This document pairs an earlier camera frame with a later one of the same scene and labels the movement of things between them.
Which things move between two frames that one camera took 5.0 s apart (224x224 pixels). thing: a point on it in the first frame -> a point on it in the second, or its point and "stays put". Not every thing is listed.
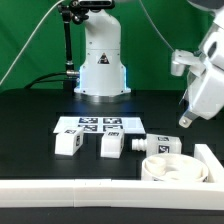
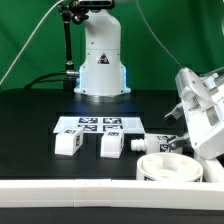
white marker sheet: [99, 124] stays put
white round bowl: [174, 167] stays put
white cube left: [69, 141] stays put
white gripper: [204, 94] -> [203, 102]
